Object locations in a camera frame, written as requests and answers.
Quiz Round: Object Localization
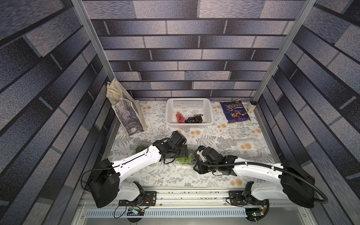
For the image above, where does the green grape bunch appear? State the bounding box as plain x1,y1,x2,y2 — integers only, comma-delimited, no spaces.
136,145,147,153
176,155,196,165

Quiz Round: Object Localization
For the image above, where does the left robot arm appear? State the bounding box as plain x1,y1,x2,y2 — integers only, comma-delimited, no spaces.
87,142,188,208

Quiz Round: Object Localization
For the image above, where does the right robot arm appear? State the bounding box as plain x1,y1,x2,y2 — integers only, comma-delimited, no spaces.
193,155,315,208

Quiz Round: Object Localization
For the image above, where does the pink grape bunch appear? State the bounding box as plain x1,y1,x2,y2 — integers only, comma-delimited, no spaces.
176,112,186,123

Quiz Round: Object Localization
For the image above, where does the dark red grape bunch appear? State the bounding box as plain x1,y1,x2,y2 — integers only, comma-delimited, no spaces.
185,114,203,123

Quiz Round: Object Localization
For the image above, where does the white plastic basket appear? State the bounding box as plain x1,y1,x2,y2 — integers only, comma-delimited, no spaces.
165,98,214,128

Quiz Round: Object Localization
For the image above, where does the purple candy bag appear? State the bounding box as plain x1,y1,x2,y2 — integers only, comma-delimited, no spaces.
220,99,251,124

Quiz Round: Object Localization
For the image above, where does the beige tote bag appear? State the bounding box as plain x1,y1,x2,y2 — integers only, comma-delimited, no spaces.
106,79,147,136

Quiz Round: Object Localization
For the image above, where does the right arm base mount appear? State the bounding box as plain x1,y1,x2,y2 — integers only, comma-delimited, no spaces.
227,190,269,207

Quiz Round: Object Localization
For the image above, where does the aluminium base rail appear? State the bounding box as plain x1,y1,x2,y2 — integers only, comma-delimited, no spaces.
70,187,318,225

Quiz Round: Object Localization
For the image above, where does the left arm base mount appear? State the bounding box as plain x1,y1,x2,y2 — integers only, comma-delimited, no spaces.
119,191,157,207

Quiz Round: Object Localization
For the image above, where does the black corrugated cable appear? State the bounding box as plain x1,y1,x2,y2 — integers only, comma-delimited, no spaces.
193,145,329,204

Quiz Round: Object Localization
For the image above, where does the aluminium frame post left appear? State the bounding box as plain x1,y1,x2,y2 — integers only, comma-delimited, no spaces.
71,0,115,81

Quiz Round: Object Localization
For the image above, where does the aluminium frame post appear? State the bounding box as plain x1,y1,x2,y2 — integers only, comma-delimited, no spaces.
71,0,115,81
251,0,316,102

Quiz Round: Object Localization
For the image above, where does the aluminium frame post right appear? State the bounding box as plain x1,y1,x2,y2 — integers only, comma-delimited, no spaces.
251,0,316,102

